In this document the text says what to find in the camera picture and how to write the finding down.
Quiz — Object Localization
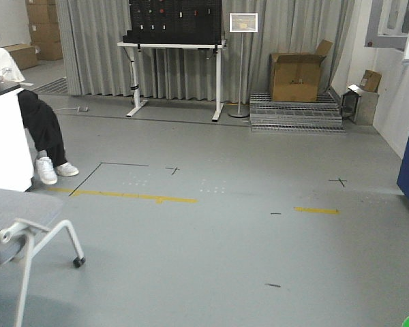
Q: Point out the open cardboard box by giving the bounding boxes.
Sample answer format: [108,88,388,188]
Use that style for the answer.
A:
[269,40,333,103]

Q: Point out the metal grating stack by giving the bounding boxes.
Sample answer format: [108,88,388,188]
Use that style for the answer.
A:
[249,91,345,134]

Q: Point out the white standing desk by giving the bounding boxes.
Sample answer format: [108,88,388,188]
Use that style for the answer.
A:
[117,40,226,122]

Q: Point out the sign stand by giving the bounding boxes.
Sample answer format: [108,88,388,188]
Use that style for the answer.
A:
[228,12,258,119]

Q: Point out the black pegboard panel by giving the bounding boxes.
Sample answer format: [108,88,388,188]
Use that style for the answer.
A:
[123,0,222,45]

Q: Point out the grey curtain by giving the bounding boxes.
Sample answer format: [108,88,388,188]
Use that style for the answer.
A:
[57,1,355,102]

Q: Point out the seated person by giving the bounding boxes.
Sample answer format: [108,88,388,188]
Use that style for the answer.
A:
[0,48,79,185]

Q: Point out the metal lantern box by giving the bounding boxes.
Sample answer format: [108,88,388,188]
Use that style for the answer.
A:
[340,84,361,123]

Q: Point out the small cardboard box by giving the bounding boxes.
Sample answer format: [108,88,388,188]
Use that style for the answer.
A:
[359,69,382,93]

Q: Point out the white counter black top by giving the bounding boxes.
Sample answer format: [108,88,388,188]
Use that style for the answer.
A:
[0,82,33,191]

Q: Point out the stacked cardboard boxes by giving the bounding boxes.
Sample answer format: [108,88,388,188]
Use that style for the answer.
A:
[5,1,63,70]

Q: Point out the grey chair white frame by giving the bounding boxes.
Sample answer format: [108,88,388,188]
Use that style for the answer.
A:
[0,189,85,326]

